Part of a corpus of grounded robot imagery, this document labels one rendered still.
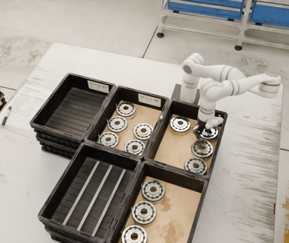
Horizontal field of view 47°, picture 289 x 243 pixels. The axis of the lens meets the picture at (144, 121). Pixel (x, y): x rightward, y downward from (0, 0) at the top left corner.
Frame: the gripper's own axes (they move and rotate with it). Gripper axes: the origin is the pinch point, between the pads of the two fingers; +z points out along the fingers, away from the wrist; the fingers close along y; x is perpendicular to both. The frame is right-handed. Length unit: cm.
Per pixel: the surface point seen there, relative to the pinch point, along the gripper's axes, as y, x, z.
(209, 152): 4.0, 10.6, -0.7
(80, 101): 42, -55, 2
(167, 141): 16.0, -6.7, 2.2
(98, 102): 35, -49, 3
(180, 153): 14.5, 2.6, 2.2
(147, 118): 17.5, -24.6, 2.3
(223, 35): -132, -130, 72
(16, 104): 74, -85, 15
